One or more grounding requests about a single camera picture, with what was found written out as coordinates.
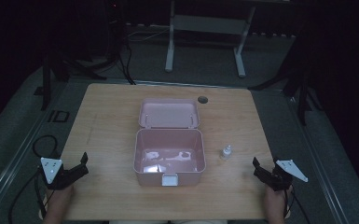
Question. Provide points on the small white dropper bottle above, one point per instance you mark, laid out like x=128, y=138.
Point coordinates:
x=226, y=152

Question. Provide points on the person's right hand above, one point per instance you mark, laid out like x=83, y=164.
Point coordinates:
x=275, y=199

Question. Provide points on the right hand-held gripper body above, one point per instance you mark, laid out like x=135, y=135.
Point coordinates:
x=281, y=177

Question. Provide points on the person's left hand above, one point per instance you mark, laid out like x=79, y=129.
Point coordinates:
x=60, y=197

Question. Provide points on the white metal stand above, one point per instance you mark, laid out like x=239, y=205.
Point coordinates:
x=209, y=25

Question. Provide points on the pink plastic box with lid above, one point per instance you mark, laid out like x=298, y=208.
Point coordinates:
x=168, y=146

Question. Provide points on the black floor marker frame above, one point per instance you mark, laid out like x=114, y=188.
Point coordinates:
x=59, y=116

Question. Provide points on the grey round table grommet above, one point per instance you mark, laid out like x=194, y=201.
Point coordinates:
x=202, y=100

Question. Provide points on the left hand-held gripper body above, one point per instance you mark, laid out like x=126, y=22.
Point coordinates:
x=57, y=174

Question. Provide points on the black tripod stand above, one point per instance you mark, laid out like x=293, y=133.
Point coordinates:
x=46, y=81
x=303, y=96

